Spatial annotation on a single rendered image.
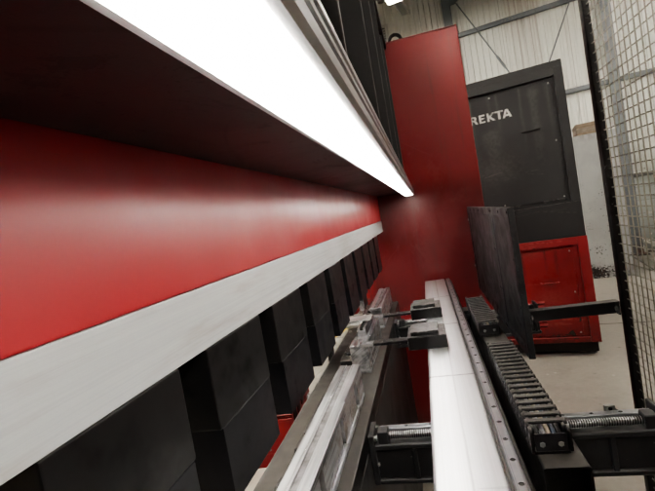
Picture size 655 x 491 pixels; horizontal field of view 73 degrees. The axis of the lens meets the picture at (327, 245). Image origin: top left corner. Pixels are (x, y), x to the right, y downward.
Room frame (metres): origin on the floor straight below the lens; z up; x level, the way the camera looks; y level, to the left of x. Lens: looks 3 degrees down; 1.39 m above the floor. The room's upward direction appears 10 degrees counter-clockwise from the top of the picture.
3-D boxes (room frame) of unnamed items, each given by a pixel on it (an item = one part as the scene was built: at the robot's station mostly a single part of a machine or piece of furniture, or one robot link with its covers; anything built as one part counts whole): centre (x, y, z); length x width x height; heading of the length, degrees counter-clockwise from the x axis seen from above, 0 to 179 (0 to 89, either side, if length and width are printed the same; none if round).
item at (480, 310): (1.38, -0.44, 1.02); 0.37 x 0.06 x 0.04; 167
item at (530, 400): (0.83, -0.32, 1.02); 0.44 x 0.06 x 0.04; 167
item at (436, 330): (1.30, -0.17, 1.01); 0.26 x 0.12 x 0.05; 77
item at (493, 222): (1.78, -0.65, 1.12); 1.13 x 0.02 x 0.44; 167
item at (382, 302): (2.20, -0.22, 0.92); 0.50 x 0.06 x 0.10; 167
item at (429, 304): (1.63, -0.25, 1.01); 0.26 x 0.12 x 0.05; 77
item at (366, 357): (1.61, -0.09, 0.92); 0.39 x 0.06 x 0.10; 167
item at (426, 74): (2.58, -0.48, 1.15); 0.85 x 0.25 x 2.30; 77
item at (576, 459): (1.08, -0.38, 0.94); 1.02 x 0.06 x 0.12; 167
